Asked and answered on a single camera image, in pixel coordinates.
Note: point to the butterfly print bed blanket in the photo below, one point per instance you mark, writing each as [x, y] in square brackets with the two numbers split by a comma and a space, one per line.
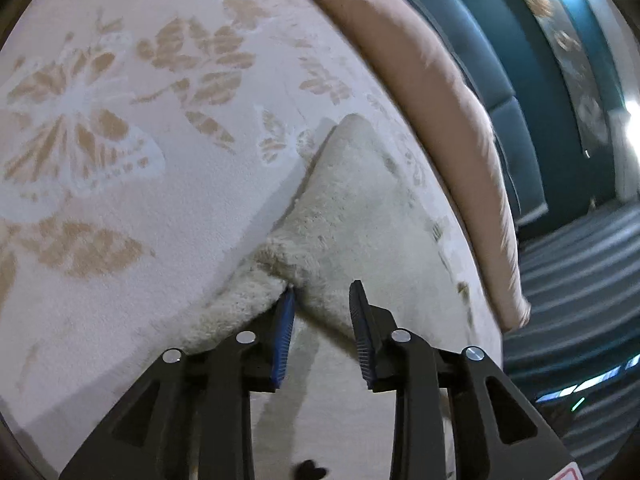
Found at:
[150, 135]

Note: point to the striped grey rug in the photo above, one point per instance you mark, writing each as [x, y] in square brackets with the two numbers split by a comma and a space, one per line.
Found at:
[580, 280]

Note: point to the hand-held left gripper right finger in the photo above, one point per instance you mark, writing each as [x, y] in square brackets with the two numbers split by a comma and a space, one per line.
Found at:
[361, 330]

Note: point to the framed wall picture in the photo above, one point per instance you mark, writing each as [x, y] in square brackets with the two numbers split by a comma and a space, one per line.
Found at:
[570, 55]

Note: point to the white fluffy small cloth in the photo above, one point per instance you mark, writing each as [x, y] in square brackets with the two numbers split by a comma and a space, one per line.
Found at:
[350, 200]

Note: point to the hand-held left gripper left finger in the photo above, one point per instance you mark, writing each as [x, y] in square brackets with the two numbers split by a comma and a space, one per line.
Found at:
[284, 332]

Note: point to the blue tufted headboard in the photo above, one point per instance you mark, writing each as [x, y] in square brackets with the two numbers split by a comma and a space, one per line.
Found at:
[500, 75]

